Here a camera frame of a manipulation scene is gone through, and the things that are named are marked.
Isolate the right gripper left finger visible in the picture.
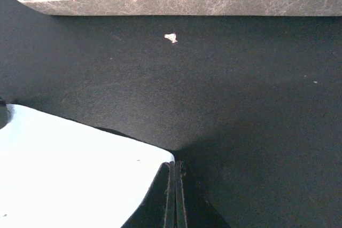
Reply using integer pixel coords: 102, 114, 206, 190
122, 161, 175, 228

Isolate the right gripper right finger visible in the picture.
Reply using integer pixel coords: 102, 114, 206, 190
175, 161, 230, 228

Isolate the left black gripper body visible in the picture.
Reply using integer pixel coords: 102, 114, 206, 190
0, 98, 10, 129

